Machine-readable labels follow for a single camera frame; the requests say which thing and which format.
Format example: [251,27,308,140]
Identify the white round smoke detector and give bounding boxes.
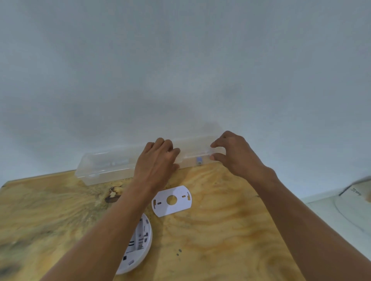
[116,213,153,276]

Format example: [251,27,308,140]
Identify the white round base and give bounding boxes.
[335,179,371,232]

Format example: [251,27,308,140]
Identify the person's left hand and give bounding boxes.
[129,137,181,193]

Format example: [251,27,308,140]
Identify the white plastic mounting plate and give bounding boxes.
[151,185,193,218]

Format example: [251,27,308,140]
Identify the person's right hand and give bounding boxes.
[209,130,279,189]

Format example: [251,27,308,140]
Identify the person's left forearm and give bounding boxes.
[40,181,158,281]

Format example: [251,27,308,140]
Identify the person's right forearm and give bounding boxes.
[255,173,371,281]

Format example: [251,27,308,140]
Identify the clear plastic box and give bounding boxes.
[75,146,140,186]
[174,135,222,170]

